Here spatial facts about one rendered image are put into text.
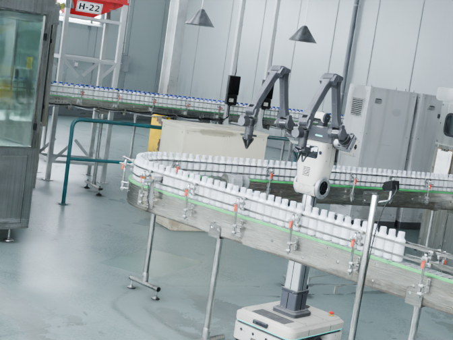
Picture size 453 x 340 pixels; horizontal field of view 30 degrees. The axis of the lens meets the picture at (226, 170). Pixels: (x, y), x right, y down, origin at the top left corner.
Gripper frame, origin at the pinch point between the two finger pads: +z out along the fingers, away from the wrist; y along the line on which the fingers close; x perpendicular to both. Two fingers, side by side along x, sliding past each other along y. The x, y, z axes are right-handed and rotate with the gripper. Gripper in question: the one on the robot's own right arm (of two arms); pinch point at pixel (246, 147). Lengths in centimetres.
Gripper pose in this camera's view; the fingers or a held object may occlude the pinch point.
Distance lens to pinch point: 563.4
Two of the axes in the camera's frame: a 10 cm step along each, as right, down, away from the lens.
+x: 7.2, 2.0, -6.6
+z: -1.6, 9.8, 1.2
